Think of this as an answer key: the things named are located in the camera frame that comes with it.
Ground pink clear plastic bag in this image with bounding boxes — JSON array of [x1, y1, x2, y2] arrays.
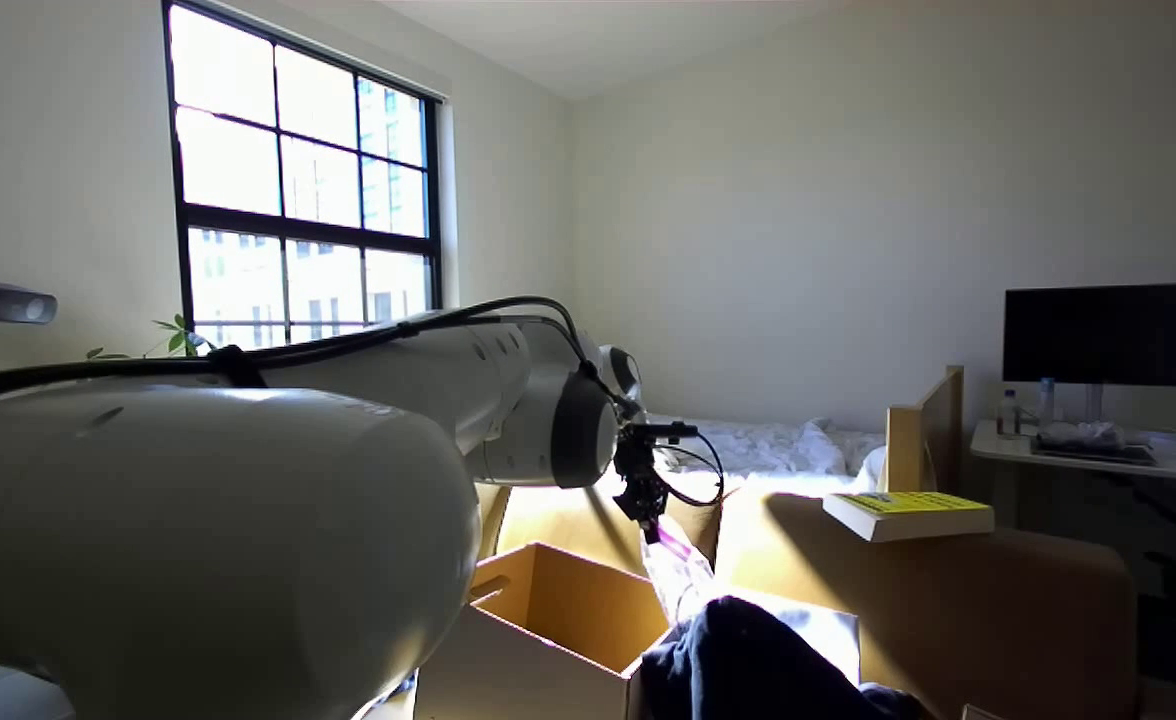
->
[[638, 525, 729, 632]]

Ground yellow book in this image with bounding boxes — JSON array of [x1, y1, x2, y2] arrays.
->
[[818, 484, 1001, 547]]

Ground black keyboard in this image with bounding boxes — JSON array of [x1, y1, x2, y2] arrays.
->
[[1029, 433, 1158, 468]]

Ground small bottle on desk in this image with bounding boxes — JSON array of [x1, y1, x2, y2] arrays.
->
[[992, 384, 1029, 442]]

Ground open cardboard box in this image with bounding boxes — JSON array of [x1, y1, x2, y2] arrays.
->
[[411, 534, 680, 720]]

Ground black computer monitor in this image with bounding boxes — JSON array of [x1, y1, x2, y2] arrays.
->
[[1001, 280, 1176, 397]]

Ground large brown cardboard box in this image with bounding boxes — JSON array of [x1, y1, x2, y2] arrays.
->
[[713, 484, 1145, 720]]

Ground green plant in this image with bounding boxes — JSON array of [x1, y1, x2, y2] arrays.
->
[[146, 313, 221, 365]]

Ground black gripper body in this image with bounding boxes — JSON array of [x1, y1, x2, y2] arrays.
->
[[613, 438, 676, 526]]

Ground black framed window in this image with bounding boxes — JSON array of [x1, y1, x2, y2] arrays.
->
[[155, 0, 446, 355]]

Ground black strap on arm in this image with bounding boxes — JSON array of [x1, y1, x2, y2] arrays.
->
[[204, 338, 272, 392]]

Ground white bed sheets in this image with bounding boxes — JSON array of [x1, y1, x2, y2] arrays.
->
[[647, 413, 888, 488]]

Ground wooden bed headboard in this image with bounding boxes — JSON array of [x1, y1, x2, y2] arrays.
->
[[881, 365, 971, 499]]

